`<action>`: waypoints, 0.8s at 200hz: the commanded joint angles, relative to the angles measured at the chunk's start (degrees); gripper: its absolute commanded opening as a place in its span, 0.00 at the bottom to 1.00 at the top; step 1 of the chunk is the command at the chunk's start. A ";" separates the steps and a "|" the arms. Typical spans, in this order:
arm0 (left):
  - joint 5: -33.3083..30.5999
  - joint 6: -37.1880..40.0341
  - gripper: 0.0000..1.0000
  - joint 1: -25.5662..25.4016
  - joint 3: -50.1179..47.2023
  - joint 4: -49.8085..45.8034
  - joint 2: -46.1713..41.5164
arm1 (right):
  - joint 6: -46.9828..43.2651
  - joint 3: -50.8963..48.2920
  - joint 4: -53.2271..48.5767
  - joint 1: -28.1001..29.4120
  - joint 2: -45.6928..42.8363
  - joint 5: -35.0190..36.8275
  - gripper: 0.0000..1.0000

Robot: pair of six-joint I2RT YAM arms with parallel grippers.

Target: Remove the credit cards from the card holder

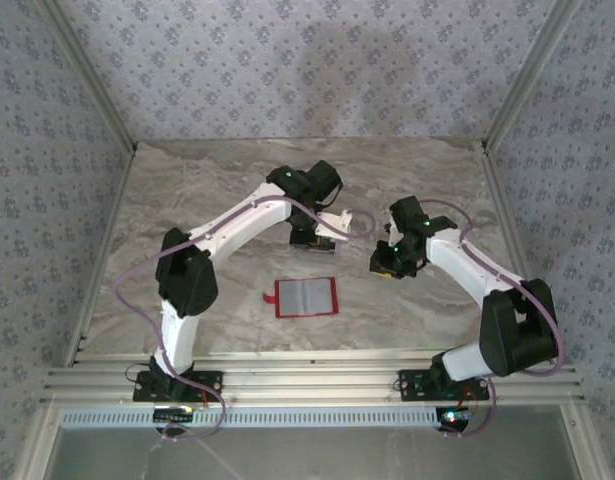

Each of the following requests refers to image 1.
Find red leather card holder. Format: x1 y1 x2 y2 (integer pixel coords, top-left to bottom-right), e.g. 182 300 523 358
263 277 340 320

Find grey metal sheet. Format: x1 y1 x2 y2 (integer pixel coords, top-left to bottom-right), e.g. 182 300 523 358
46 427 586 480

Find aluminium table side rail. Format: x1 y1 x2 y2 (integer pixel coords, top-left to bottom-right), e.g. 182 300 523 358
64 149 138 369
479 142 556 364

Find narrow aluminium rail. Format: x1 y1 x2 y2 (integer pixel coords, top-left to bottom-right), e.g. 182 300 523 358
66 349 549 369

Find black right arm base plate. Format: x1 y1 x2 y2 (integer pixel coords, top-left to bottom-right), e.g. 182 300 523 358
397 368 491 403

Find wide aluminium rail beam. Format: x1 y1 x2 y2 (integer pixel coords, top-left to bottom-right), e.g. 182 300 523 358
40 367 587 406

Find grey slotted cable duct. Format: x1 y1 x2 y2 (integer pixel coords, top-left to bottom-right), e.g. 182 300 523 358
60 405 441 430

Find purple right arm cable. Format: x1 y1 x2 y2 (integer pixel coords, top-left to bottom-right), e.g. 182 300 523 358
419 198 567 440

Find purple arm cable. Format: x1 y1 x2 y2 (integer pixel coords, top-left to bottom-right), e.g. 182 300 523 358
419 198 567 440
112 197 377 444

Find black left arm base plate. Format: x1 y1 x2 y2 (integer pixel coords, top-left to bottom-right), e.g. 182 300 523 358
131 368 224 403

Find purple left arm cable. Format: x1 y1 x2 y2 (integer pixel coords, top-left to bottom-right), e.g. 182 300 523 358
112 197 377 444

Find aluminium frame post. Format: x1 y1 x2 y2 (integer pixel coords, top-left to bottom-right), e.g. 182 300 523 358
36 0 139 154
484 0 584 154

